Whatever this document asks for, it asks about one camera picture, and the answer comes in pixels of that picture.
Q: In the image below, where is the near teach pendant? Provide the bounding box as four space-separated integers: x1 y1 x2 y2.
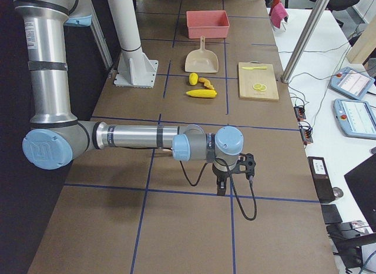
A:
333 99 375 139

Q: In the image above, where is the pink cloth on stand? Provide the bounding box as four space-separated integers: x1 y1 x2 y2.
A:
270 2 288 29

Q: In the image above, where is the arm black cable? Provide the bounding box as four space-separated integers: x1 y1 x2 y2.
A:
178 152 258 221

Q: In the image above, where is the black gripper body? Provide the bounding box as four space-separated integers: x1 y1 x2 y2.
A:
212 159 235 183

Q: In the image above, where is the far black orange adapter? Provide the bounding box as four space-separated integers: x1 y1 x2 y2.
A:
294 105 306 121

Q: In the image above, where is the black flat device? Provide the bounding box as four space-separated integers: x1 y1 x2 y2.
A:
321 204 343 225

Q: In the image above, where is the black box with label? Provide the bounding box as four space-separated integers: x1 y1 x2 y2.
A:
307 156 335 203

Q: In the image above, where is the lemon slice back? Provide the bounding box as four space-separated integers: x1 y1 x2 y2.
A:
258 84 267 92

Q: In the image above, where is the yellow plastic knife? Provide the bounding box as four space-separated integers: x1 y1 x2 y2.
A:
241 66 267 70

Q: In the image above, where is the yellow toy potato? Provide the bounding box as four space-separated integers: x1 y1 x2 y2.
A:
189 72 199 86

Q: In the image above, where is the teach pendant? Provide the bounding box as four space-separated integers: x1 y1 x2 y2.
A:
333 99 375 139
329 67 375 100

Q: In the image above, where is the lemon slice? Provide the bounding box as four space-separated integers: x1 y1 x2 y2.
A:
258 84 267 92
253 83 262 91

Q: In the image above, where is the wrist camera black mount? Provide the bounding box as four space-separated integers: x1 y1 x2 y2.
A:
233 153 256 178

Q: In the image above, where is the near black orange adapter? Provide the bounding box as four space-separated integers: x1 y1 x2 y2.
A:
299 125 313 145

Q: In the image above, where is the aluminium frame post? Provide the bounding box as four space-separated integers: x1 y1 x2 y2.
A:
281 0 330 83

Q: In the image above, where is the tan toy ginger root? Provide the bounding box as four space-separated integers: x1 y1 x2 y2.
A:
198 77 215 90

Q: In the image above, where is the far teach pendant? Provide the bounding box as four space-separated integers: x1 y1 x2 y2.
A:
329 67 375 100

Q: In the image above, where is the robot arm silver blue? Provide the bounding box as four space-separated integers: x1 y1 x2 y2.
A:
14 0 248 196

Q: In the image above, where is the yellow toy corn cob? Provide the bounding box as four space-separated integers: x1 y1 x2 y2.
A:
186 89 217 98

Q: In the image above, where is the black office chair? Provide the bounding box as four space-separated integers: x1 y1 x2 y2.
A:
309 0 360 28

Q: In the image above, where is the white pole with base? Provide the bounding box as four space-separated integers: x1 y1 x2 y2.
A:
108 0 159 88

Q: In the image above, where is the beige plastic dustpan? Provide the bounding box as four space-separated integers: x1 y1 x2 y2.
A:
184 36 219 73

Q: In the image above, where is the lemon slice front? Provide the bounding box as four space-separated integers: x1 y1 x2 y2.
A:
253 83 262 91

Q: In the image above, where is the wooden cutting board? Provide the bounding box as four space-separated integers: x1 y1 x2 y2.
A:
238 62 279 101

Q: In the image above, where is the black orange adapter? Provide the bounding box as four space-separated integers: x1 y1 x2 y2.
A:
299 125 313 145
294 105 306 121

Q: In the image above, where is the black monitor corner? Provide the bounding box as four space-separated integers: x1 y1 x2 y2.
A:
344 157 375 232

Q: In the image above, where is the pink plastic bin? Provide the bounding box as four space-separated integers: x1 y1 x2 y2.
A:
186 10 230 39

